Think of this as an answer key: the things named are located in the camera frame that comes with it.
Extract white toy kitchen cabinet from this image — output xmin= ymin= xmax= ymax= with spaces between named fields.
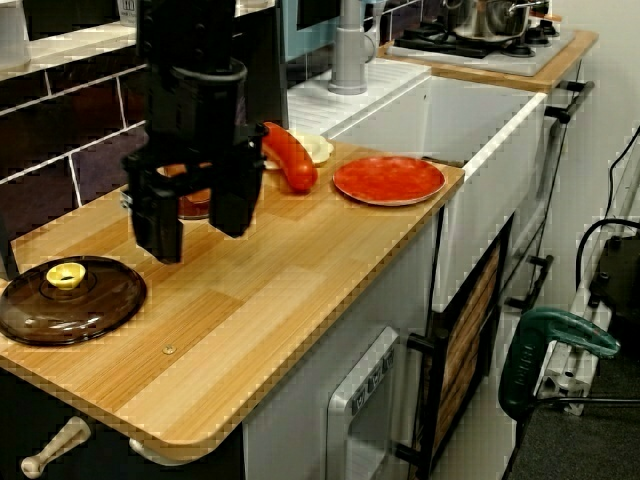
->
xmin=242 ymin=74 xmax=601 ymax=480

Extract cream shelf ledge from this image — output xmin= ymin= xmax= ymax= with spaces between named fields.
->
xmin=0 ymin=0 xmax=276 ymax=84

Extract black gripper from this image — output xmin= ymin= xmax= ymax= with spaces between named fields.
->
xmin=122 ymin=67 xmax=267 ymax=265

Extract steel cooking pot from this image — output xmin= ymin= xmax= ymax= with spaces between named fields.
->
xmin=442 ymin=0 xmax=551 ymax=41

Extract grey toy faucet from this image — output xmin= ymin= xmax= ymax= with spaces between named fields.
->
xmin=327 ymin=0 xmax=387 ymax=96

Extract red toy sausage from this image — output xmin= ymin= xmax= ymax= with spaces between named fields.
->
xmin=260 ymin=121 xmax=320 ymax=194

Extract dark grey shelf post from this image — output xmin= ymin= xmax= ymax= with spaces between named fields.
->
xmin=0 ymin=214 xmax=21 ymax=281
xmin=239 ymin=0 xmax=290 ymax=129

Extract red round plate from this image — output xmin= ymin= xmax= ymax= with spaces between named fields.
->
xmin=332 ymin=155 xmax=448 ymax=208

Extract white toy oven panel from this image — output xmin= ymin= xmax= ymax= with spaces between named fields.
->
xmin=327 ymin=327 xmax=401 ymax=480

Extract white toy sink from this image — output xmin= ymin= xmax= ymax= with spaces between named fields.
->
xmin=287 ymin=57 xmax=549 ymax=314

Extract grey toy hob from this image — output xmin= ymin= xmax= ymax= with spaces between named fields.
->
xmin=384 ymin=19 xmax=576 ymax=77

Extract cream peg handle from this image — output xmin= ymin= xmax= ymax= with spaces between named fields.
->
xmin=128 ymin=437 xmax=201 ymax=467
xmin=19 ymin=415 xmax=92 ymax=479

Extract small white lidded jar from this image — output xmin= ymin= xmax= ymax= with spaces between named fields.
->
xmin=117 ymin=0 xmax=141 ymax=29

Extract aluminium extrusion rail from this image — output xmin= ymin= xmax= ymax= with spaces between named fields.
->
xmin=532 ymin=164 xmax=640 ymax=416

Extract wood door black frame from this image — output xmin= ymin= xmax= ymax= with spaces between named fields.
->
xmin=407 ymin=214 xmax=516 ymax=476

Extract black electronics box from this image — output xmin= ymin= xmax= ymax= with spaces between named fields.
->
xmin=587 ymin=234 xmax=640 ymax=321

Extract brown glass lid yellow knob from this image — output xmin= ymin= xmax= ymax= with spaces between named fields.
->
xmin=0 ymin=255 xmax=148 ymax=347

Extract black rail handle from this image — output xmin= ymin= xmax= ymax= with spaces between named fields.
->
xmin=504 ymin=254 xmax=555 ymax=309
xmin=544 ymin=79 xmax=596 ymax=124

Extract white plastic container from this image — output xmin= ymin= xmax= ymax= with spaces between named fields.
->
xmin=0 ymin=0 xmax=32 ymax=69

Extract brown beans can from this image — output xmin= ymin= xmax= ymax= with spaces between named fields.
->
xmin=177 ymin=162 xmax=214 ymax=221

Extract cream scalloped plate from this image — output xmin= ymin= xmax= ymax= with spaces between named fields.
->
xmin=262 ymin=130 xmax=335 ymax=171

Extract black cable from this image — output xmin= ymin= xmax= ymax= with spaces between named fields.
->
xmin=574 ymin=218 xmax=640 ymax=301
xmin=607 ymin=127 xmax=640 ymax=221

